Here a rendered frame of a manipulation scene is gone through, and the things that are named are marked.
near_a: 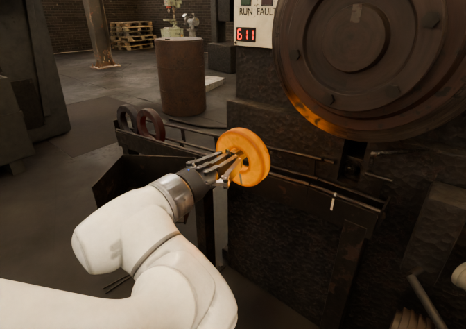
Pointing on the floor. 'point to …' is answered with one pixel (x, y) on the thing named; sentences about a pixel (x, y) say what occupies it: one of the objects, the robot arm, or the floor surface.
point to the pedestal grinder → (191, 25)
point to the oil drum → (181, 75)
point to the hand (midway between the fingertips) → (241, 152)
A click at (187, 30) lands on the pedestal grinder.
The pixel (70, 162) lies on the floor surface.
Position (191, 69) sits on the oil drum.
